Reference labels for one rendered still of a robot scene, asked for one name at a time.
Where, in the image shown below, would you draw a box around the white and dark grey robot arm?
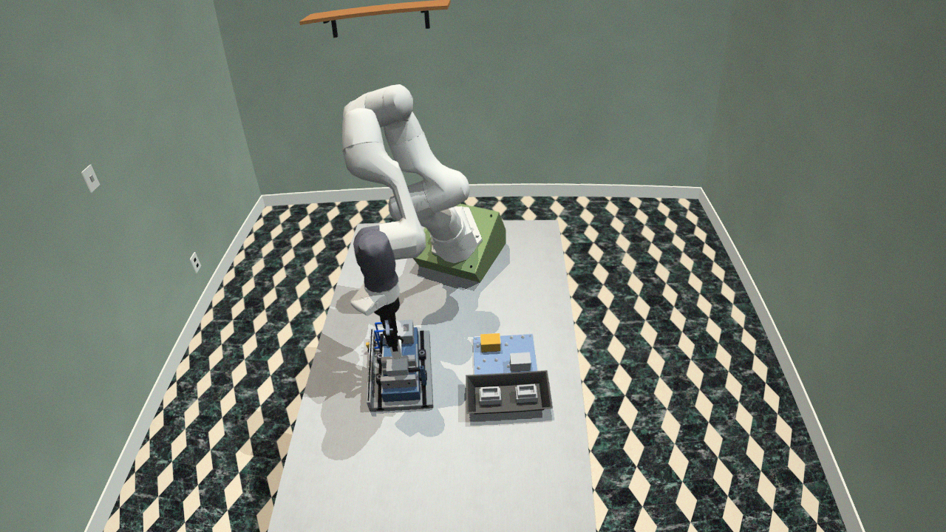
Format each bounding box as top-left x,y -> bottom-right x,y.
342,84 -> 482,316

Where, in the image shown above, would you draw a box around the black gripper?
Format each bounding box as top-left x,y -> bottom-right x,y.
375,298 -> 402,358

